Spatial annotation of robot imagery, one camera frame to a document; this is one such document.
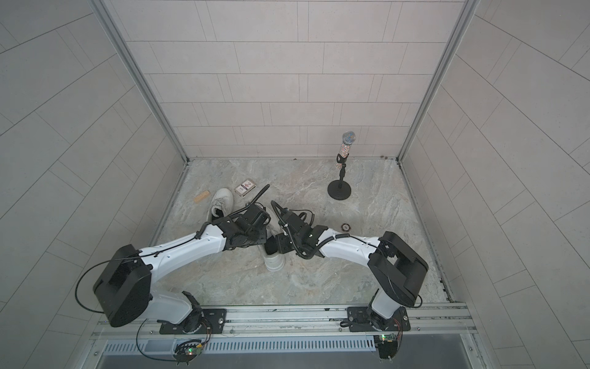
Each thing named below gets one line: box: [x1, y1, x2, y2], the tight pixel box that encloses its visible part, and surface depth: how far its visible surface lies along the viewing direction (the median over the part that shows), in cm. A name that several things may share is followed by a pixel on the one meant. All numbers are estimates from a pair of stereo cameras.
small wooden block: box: [193, 189, 212, 204], surface depth 103 cm
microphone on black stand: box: [327, 130, 357, 201], surface depth 101 cm
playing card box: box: [233, 179, 257, 198], surface depth 105 cm
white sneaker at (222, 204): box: [207, 187, 234, 222], surface depth 88 cm
